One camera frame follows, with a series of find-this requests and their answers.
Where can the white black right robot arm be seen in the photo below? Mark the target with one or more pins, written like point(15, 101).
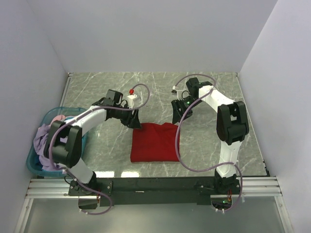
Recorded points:
point(231, 125)

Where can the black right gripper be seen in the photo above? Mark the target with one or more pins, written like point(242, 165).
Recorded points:
point(177, 105)

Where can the pink t-shirt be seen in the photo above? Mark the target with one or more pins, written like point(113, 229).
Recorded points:
point(58, 118)

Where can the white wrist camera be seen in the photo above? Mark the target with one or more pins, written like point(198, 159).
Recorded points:
point(177, 93)
point(133, 100)

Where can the red t-shirt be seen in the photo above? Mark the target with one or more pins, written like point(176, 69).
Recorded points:
point(154, 143)

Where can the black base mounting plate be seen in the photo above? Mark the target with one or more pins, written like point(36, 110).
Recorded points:
point(169, 190)

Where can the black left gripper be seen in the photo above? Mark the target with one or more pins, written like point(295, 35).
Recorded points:
point(132, 120)

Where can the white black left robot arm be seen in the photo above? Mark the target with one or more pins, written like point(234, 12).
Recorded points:
point(63, 147)

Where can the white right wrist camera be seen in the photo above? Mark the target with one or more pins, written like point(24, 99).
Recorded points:
point(177, 93)

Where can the teal plastic laundry basket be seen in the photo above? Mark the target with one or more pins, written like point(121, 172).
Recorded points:
point(32, 162)

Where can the aluminium frame rail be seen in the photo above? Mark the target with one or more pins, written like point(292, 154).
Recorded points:
point(58, 188)

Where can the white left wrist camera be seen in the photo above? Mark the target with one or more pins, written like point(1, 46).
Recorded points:
point(133, 100)

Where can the lavender t-shirt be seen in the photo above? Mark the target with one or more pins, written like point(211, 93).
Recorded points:
point(39, 143)

